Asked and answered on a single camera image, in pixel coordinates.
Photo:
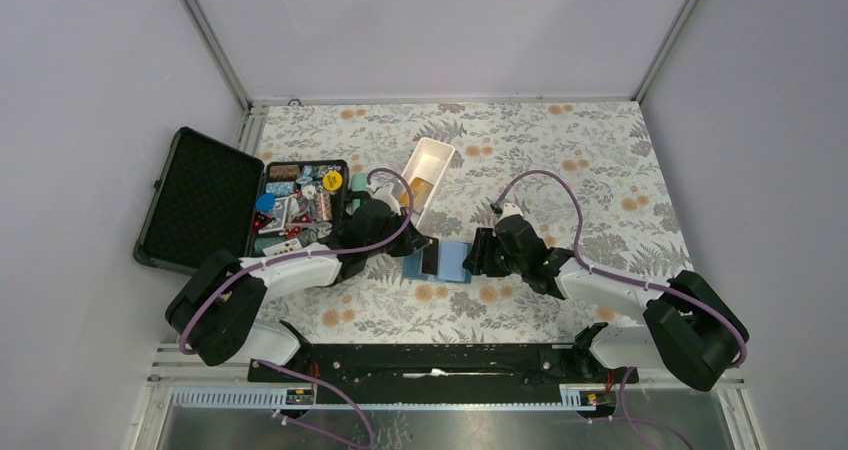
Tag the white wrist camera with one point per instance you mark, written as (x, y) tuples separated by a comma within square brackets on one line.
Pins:
[(386, 195), (505, 210)]

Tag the floral patterned table mat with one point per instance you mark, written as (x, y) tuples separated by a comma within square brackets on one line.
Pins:
[(581, 172)]

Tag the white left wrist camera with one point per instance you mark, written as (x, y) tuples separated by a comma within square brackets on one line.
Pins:
[(386, 195)]

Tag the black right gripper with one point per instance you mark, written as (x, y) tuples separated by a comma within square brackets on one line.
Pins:
[(484, 243)]

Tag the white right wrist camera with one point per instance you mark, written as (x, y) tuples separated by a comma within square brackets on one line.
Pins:
[(505, 210)]

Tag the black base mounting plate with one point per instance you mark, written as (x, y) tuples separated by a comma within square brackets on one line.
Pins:
[(499, 374)]

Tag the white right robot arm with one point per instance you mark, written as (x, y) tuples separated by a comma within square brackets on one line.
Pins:
[(683, 327)]

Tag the black credit card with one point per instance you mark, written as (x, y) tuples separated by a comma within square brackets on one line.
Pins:
[(430, 256)]

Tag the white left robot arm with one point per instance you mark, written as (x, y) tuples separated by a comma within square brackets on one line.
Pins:
[(217, 313)]

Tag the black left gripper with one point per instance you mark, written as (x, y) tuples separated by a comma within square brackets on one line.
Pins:
[(411, 241)]

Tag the yellow round poker chip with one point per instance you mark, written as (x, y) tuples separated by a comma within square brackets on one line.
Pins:
[(332, 181)]

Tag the white rectangular plastic tray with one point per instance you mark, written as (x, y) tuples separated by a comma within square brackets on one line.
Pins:
[(430, 160)]

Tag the playing card deck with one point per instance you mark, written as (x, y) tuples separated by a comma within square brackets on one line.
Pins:
[(282, 248)]

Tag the gold credit card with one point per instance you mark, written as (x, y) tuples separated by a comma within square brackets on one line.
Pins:
[(418, 194)]

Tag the blue leather card holder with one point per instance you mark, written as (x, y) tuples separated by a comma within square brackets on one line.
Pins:
[(452, 255)]

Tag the blue round poker chip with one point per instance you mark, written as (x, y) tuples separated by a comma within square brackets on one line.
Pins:
[(265, 203)]

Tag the black open carrying case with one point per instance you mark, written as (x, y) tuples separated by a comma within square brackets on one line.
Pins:
[(203, 201)]

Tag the mint green case handle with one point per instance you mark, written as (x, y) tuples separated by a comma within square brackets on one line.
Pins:
[(358, 191)]

